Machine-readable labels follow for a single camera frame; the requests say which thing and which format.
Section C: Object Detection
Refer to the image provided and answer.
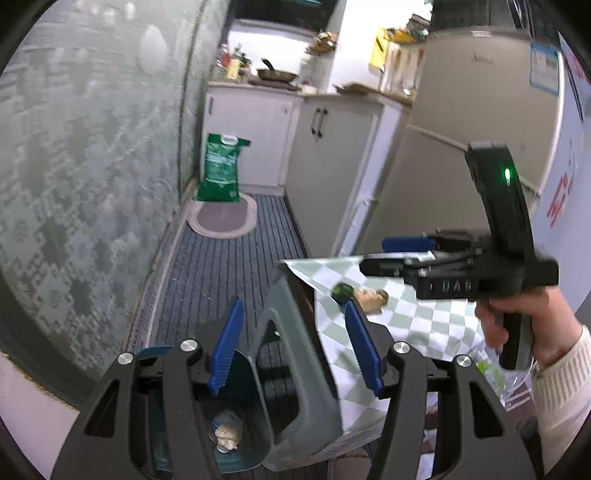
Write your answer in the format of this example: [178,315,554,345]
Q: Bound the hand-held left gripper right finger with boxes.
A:
[344,299,539,480]

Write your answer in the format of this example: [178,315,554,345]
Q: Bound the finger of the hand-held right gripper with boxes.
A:
[359,255,476,280]
[382,230,492,261]

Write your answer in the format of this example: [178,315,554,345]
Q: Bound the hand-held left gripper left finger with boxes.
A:
[50,296,245,480]

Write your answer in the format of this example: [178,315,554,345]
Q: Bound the teal trash bin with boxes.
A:
[134,344,276,478]

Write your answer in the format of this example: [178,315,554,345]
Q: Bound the beige plastic bag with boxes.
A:
[212,408,244,454]

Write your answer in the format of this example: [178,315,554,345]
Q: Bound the person's right forearm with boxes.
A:
[531,325,591,476]

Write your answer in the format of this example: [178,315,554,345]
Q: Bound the person's right hand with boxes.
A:
[475,288,585,370]

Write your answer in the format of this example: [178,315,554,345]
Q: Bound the small brown food scrap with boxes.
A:
[355,288,389,313]

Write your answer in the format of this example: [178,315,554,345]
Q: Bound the green white checkered tablecloth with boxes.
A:
[281,254,532,435]

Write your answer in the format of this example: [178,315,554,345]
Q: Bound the striped grey floor mat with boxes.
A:
[127,194,311,472]

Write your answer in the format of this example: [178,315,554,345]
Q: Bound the grey plastic stool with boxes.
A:
[252,268,345,472]

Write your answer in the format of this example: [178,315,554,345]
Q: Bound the white tall cabinet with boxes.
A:
[283,91,413,260]

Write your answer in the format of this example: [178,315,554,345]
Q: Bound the oval floor mat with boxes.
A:
[187,193,259,239]

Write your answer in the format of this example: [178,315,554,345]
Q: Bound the clear plastic bag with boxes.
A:
[468,344,536,412]

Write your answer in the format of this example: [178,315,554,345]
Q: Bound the beige refrigerator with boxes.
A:
[355,27,568,260]

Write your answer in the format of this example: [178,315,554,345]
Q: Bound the blue refrigerator label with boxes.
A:
[530,41,562,96]

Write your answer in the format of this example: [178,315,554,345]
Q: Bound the green rice bag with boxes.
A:
[197,133,251,203]

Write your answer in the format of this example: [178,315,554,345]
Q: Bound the white kitchen cabinet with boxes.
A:
[203,81,304,191]

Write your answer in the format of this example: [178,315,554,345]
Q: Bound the yellow sign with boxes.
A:
[369,27,392,70]

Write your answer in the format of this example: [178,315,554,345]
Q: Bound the black frying pan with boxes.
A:
[256,58,300,84]

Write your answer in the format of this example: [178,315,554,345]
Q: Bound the patterned frosted glass door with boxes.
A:
[175,0,234,217]
[0,0,205,412]

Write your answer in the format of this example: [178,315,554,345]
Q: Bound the clear bottle red cap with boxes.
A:
[216,44,232,82]

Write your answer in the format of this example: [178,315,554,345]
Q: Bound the red lettered wall poster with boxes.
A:
[546,32,591,232]

